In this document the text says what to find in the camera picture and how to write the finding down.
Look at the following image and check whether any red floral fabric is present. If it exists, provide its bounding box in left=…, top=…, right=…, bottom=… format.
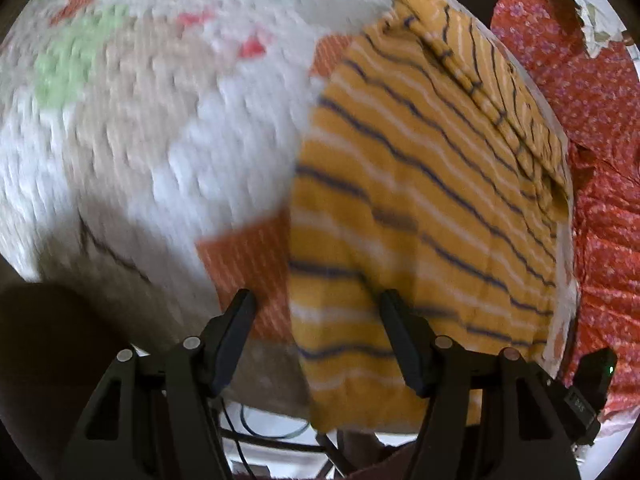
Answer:
left=490, top=0, right=639, bottom=415

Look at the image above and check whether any white floral crumpled cloth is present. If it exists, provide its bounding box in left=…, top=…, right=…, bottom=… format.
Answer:
left=573, top=0, right=639, bottom=63

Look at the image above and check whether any white quilted heart-pattern mat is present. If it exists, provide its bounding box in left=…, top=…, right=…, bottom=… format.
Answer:
left=0, top=0, right=580, bottom=424

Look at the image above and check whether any yellow striped small garment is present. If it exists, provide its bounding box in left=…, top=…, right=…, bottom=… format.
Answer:
left=288, top=0, right=570, bottom=431

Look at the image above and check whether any black cable on floor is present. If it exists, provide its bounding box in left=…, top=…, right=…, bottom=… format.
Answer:
left=217, top=398, right=352, bottom=480

